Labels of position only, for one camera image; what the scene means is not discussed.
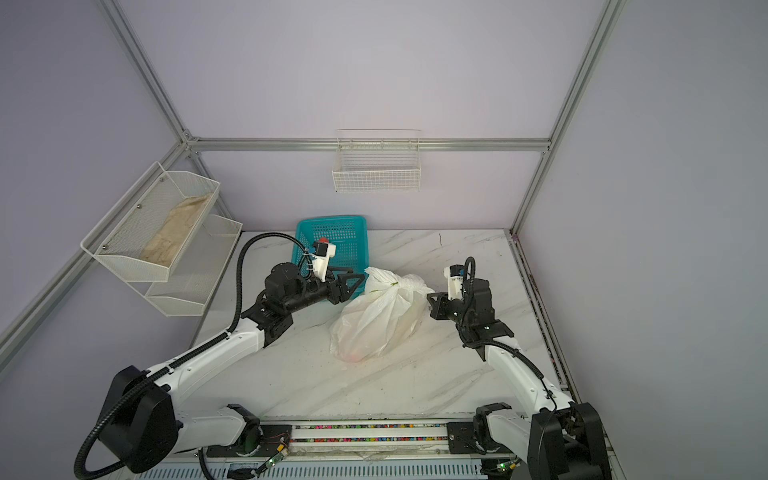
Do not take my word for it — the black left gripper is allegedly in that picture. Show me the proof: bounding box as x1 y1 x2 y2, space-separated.
285 267 364 315

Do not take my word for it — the white lemon print plastic bag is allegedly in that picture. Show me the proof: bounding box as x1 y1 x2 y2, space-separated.
330 267 434 363

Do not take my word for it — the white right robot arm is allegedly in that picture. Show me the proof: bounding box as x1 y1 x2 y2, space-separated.
427 277 612 479

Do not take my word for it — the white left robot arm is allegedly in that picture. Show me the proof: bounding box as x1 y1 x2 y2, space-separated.
75 262 365 479

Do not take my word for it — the teal plastic fruit basket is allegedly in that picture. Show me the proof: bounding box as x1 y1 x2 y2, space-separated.
294 215 369 274

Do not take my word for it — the white mesh lower shelf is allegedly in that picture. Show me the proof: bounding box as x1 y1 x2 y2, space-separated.
144 214 242 317

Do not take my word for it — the white mesh shelf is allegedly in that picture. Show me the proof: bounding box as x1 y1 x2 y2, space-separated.
80 162 220 283
144 214 242 317

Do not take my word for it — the beige cloth in shelf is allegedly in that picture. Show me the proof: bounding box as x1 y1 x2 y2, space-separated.
140 194 211 267

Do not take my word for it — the white mesh upper shelf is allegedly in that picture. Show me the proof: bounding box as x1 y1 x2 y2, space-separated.
80 162 220 283

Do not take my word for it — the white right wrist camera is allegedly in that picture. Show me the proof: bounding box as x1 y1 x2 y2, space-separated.
444 264 465 301

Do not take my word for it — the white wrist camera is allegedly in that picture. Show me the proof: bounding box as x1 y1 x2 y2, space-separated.
311 237 336 282
444 264 465 301

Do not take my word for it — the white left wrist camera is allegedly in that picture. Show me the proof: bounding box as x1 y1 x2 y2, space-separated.
311 237 336 282

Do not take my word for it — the white wire wall basket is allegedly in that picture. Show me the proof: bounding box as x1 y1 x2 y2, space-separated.
332 129 422 194

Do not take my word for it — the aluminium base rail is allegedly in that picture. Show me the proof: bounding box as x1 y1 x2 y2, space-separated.
110 418 625 480

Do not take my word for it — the black left corrugated cable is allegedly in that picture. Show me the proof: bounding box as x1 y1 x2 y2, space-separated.
73 232 313 480

